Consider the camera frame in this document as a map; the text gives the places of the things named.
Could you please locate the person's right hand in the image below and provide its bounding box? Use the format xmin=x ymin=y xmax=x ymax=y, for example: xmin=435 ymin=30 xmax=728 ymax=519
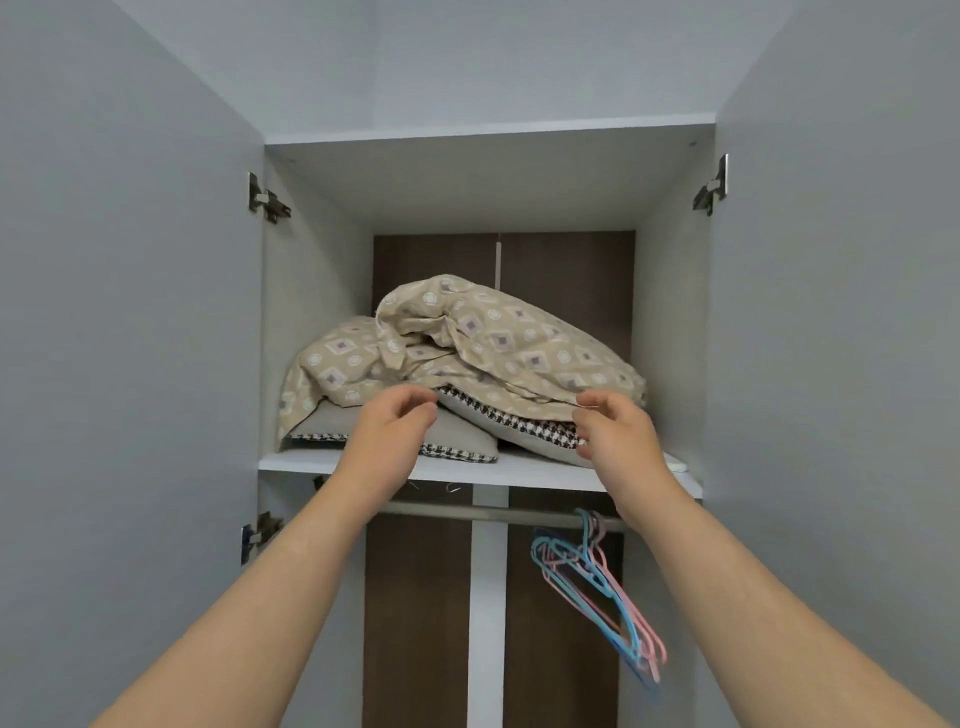
xmin=572 ymin=389 xmax=681 ymax=519

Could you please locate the person's left hand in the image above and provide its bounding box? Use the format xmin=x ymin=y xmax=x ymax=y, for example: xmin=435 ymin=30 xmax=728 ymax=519
xmin=332 ymin=384 xmax=441 ymax=490

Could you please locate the person's left forearm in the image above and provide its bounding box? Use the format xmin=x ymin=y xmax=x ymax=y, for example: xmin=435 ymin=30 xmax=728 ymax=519
xmin=90 ymin=466 xmax=410 ymax=728

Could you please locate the person's right forearm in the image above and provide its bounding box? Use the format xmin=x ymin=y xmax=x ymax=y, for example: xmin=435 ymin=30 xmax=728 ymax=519
xmin=613 ymin=480 xmax=955 ymax=728

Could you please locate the flat houndstooth trimmed grey pillow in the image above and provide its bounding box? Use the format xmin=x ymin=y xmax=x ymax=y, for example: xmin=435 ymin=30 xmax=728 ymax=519
xmin=286 ymin=399 xmax=501 ymax=465

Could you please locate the plump houndstooth trimmed grey pillow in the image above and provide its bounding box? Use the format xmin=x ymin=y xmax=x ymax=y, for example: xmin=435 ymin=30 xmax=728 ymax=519
xmin=436 ymin=385 xmax=591 ymax=471

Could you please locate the white wardrobe shelf board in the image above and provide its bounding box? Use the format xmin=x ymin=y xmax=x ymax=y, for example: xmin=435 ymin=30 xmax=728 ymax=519
xmin=258 ymin=447 xmax=704 ymax=501

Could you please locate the beige diamond patterned blanket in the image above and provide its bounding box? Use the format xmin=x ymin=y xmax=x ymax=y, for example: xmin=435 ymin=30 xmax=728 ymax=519
xmin=276 ymin=273 xmax=648 ymax=452

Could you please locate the metal clothes rod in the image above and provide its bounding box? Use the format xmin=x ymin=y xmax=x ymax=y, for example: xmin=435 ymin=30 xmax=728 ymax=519
xmin=373 ymin=500 xmax=628 ymax=534

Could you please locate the dark brown wardrobe back panel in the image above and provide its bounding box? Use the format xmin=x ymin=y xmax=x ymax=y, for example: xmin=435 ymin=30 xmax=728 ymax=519
xmin=363 ymin=231 xmax=637 ymax=728

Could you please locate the metal door hinge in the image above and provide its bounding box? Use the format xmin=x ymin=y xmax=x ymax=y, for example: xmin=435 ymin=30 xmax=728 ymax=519
xmin=691 ymin=153 xmax=730 ymax=218
xmin=240 ymin=511 xmax=285 ymax=567
xmin=248 ymin=171 xmax=293 ymax=225

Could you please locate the grey wardrobe cabinet body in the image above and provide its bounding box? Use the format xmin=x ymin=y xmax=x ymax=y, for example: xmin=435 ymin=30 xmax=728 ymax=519
xmin=258 ymin=112 xmax=719 ymax=728

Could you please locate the grey right wardrobe door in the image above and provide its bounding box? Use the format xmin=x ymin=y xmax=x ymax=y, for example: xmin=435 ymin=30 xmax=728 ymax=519
xmin=703 ymin=0 xmax=960 ymax=728

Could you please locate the grey wardrobe door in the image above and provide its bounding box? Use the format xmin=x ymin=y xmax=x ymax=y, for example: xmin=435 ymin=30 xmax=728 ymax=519
xmin=0 ymin=0 xmax=266 ymax=728
xmin=703 ymin=0 xmax=960 ymax=728

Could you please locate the grey left wardrobe door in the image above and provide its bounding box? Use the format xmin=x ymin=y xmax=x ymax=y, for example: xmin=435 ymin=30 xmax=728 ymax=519
xmin=0 ymin=0 xmax=266 ymax=728

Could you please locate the blue wire clothes hanger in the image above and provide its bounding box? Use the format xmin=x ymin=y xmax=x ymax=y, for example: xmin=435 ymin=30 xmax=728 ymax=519
xmin=530 ymin=508 xmax=663 ymax=700

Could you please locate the pink wire clothes hanger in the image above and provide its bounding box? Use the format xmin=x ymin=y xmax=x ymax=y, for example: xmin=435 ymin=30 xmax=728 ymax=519
xmin=543 ymin=510 xmax=669 ymax=685

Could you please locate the white vertical wardrobe post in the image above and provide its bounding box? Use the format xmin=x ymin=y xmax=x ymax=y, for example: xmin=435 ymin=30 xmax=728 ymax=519
xmin=467 ymin=486 xmax=510 ymax=728

